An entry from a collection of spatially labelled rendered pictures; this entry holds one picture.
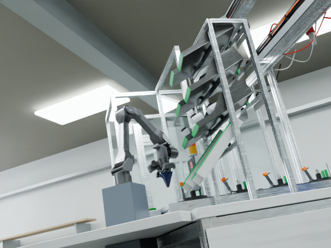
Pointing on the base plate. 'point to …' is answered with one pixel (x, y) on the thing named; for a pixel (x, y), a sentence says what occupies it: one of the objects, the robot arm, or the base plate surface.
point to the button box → (155, 212)
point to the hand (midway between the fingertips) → (166, 180)
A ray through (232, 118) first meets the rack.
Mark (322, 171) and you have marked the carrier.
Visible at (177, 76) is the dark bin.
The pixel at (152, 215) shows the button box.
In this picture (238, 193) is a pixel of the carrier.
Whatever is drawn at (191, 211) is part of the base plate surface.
